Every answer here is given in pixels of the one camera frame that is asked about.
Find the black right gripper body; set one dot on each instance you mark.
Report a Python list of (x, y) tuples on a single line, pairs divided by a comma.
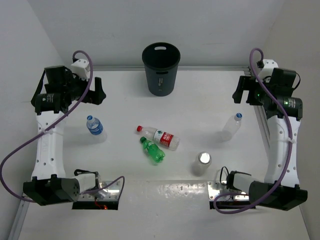
[(257, 92)]

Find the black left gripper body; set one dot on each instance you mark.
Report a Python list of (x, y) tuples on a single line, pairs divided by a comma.
[(76, 87)]

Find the blue label water bottle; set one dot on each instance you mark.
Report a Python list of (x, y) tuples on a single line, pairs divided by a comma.
[(96, 129)]

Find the clear bottle blue cap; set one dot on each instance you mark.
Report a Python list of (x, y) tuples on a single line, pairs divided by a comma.
[(231, 127)]

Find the red label clear bottle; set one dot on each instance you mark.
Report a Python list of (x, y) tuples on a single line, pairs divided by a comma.
[(161, 137)]

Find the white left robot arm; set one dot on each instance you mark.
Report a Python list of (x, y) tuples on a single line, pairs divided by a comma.
[(196, 112)]

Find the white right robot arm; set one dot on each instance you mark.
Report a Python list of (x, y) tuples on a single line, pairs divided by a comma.
[(283, 117)]

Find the dark grey plastic bin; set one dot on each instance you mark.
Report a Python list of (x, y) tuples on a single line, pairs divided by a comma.
[(161, 61)]

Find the green plastic soda bottle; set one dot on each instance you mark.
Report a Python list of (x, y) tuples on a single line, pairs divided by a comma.
[(152, 150)]

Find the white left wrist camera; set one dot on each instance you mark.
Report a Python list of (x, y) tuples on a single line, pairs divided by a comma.
[(81, 67)]

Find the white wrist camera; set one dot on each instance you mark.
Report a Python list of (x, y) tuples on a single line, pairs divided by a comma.
[(267, 70), (81, 67)]

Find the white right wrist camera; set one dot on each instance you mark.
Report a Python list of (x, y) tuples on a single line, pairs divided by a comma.
[(267, 70)]

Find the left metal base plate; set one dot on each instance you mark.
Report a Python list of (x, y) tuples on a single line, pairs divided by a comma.
[(106, 199)]

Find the metal base plate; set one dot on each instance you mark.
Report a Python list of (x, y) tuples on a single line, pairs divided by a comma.
[(106, 199), (228, 202)]

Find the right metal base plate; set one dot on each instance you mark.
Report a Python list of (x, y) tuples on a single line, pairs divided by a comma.
[(228, 202)]

